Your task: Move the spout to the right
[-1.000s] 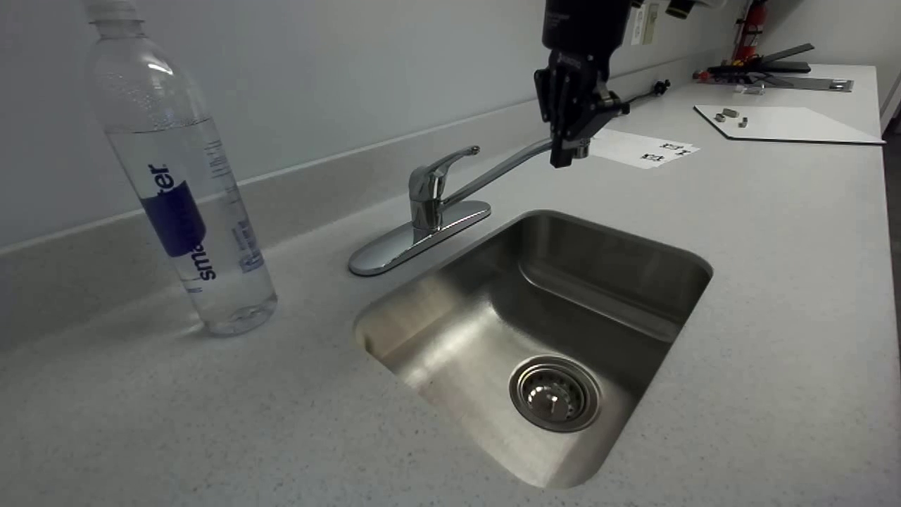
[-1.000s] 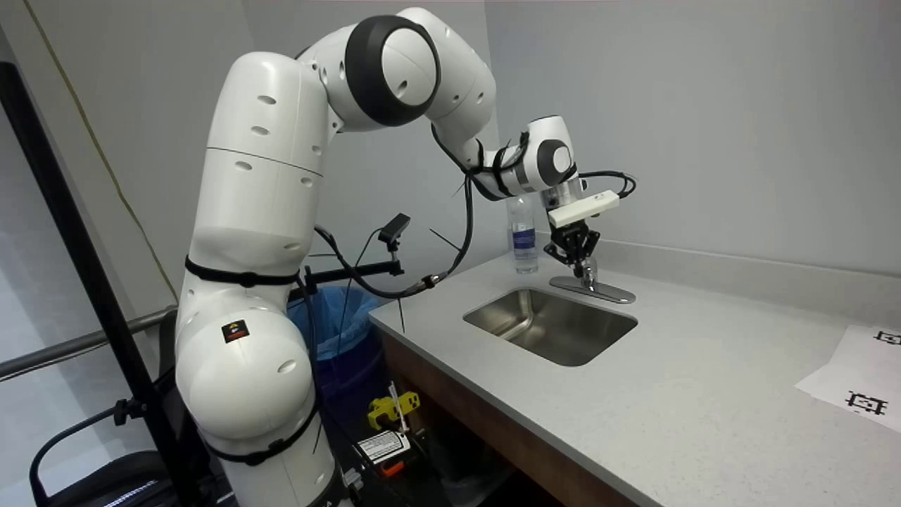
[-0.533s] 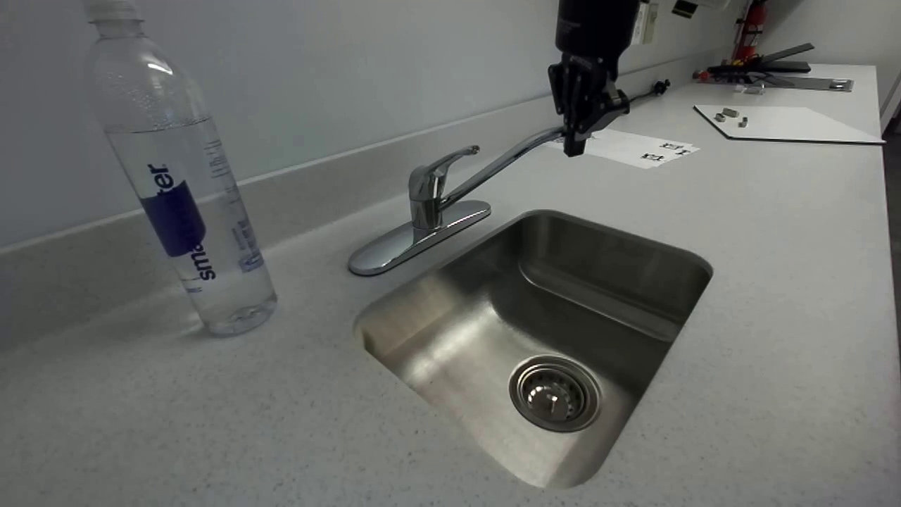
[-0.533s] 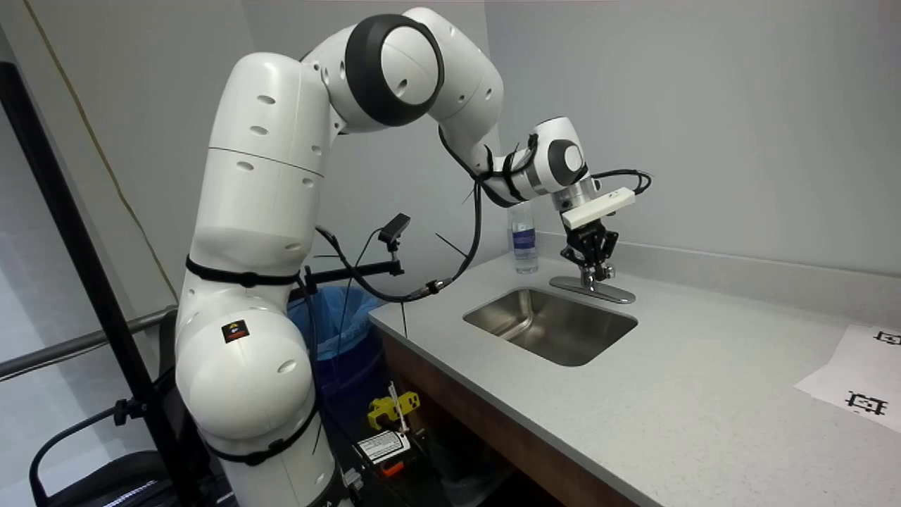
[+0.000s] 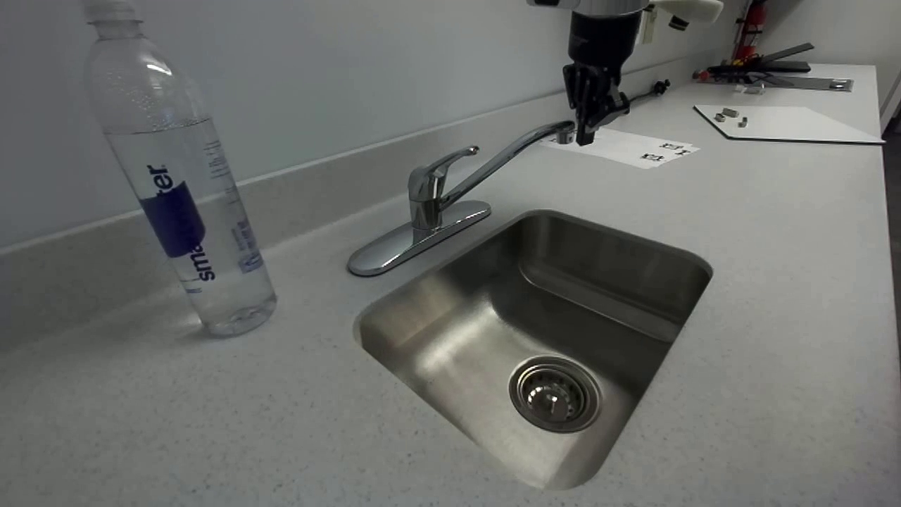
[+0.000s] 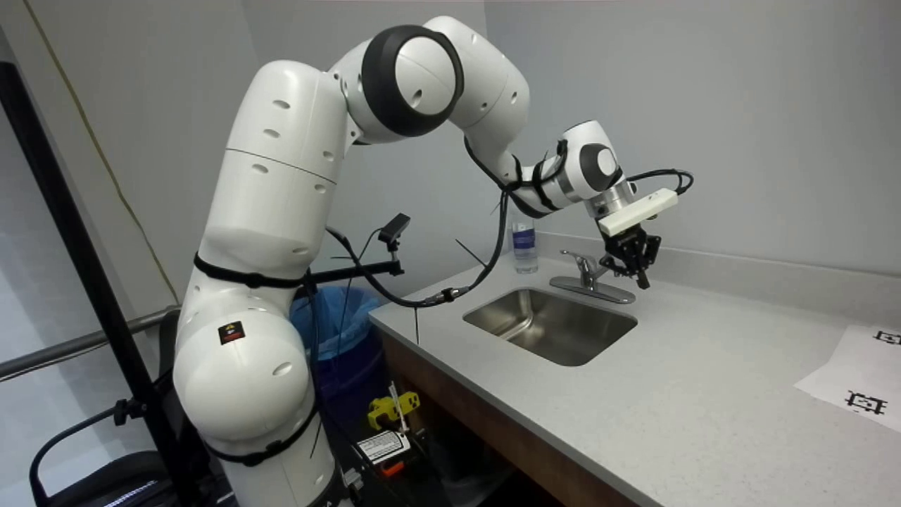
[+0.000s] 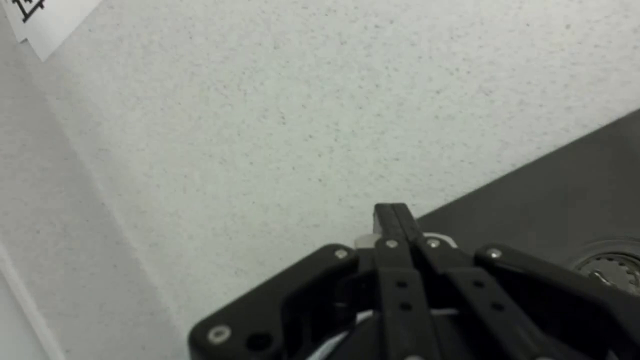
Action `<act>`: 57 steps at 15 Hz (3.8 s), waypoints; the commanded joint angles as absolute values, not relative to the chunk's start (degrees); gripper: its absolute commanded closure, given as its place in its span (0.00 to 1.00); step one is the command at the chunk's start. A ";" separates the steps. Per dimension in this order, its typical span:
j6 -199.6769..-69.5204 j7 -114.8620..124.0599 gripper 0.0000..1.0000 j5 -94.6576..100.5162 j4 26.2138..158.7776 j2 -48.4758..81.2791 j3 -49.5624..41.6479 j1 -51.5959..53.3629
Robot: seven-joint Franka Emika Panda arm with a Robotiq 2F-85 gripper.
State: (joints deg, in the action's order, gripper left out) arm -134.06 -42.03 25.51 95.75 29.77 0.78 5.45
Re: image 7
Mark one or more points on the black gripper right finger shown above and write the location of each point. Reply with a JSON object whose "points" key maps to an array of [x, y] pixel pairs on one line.
{"points": [[520, 300]]}

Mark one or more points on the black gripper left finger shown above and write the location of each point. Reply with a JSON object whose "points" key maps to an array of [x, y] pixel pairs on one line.
{"points": [[333, 300]]}

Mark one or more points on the metal sink drain strainer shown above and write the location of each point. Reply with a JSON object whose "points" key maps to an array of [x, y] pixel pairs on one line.
{"points": [[617, 271]]}

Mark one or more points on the stainless steel sink basin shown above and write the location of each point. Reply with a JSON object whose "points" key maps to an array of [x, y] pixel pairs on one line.
{"points": [[547, 192]]}

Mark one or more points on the white paper with markers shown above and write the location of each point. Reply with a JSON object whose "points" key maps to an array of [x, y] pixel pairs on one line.
{"points": [[52, 21]]}

